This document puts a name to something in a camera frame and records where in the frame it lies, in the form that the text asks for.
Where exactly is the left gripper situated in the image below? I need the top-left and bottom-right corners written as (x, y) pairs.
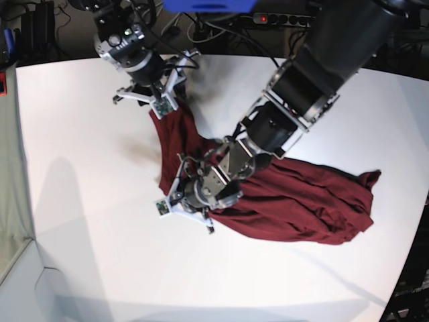
top-left (163, 153), bottom-right (215, 233)

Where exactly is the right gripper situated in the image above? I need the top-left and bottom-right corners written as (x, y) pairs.
top-left (113, 48), bottom-right (200, 117)

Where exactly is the dark red t-shirt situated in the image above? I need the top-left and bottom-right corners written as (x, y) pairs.
top-left (149, 103), bottom-right (381, 245)

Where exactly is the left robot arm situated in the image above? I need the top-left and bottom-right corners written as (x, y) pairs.
top-left (156, 1), bottom-right (416, 227)

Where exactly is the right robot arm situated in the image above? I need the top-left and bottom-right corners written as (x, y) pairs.
top-left (70, 1), bottom-right (200, 119)

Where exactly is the blue box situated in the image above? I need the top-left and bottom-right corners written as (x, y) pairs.
top-left (163, 0), bottom-right (257, 13)

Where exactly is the black power strip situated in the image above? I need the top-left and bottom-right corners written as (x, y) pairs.
top-left (252, 13), bottom-right (314, 28)

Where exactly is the red and black device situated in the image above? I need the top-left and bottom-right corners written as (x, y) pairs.
top-left (0, 72), bottom-right (7, 97)

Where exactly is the grey fabric side panel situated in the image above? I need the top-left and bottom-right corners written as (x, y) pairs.
top-left (1, 66), bottom-right (35, 280)

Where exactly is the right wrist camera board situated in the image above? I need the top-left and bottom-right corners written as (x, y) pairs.
top-left (154, 98), bottom-right (174, 119)

